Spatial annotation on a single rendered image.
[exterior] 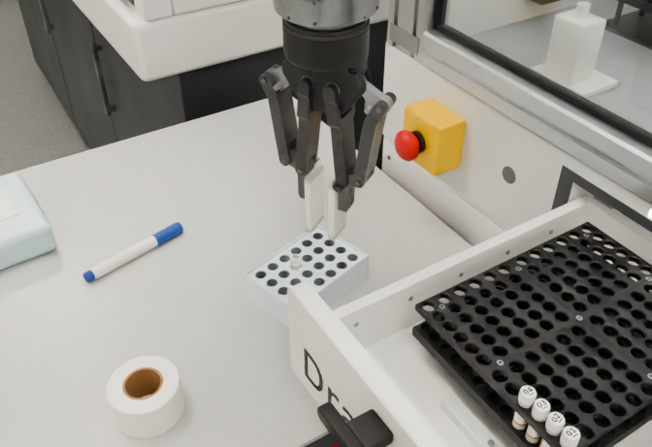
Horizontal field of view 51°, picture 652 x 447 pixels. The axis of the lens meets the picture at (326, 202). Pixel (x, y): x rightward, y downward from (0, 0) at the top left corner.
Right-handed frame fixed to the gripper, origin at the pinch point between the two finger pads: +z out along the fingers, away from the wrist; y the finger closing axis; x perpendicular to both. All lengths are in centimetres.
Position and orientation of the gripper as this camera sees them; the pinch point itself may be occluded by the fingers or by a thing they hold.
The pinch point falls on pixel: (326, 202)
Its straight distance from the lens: 70.6
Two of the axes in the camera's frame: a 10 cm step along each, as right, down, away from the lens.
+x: 4.7, -5.4, 7.0
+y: 8.8, 2.8, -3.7
